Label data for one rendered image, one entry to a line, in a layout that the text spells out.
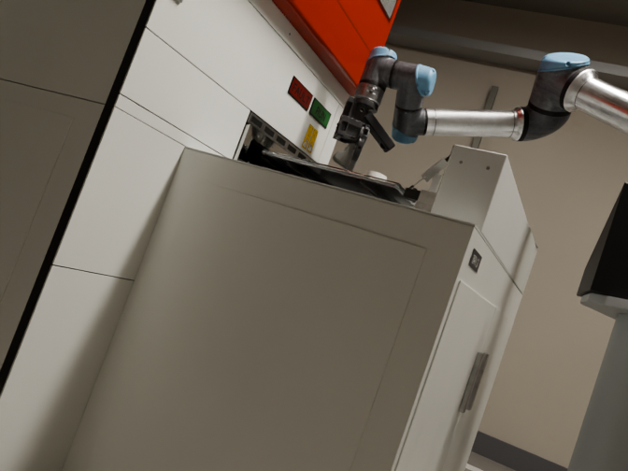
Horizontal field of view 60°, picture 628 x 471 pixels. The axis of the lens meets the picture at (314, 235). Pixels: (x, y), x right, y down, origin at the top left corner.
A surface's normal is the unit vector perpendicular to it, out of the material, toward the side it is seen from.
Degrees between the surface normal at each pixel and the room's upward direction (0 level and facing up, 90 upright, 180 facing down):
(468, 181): 90
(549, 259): 90
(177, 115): 90
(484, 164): 90
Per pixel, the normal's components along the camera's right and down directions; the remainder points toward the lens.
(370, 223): -0.42, -0.21
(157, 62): 0.84, 0.27
